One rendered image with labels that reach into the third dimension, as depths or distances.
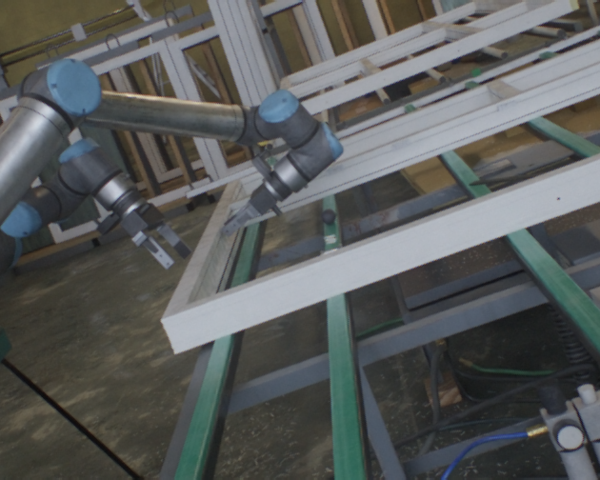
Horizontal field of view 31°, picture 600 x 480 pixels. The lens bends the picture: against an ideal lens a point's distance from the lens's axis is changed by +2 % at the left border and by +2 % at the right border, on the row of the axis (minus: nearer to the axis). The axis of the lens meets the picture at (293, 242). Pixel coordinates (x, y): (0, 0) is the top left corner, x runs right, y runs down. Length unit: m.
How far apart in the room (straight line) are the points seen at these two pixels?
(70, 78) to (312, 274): 0.65
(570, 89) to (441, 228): 1.13
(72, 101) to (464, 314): 0.91
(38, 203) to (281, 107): 0.59
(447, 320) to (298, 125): 0.92
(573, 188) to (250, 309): 0.61
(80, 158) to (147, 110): 0.19
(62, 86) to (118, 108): 0.27
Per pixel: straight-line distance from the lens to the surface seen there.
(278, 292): 1.96
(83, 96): 2.23
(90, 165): 2.50
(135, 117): 2.47
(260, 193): 2.59
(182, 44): 9.88
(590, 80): 3.00
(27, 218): 2.45
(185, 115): 2.54
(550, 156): 2.50
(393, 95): 6.42
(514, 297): 1.77
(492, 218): 1.95
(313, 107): 5.16
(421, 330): 1.77
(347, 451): 1.31
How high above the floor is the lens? 1.37
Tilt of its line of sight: 12 degrees down
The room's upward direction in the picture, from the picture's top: 22 degrees counter-clockwise
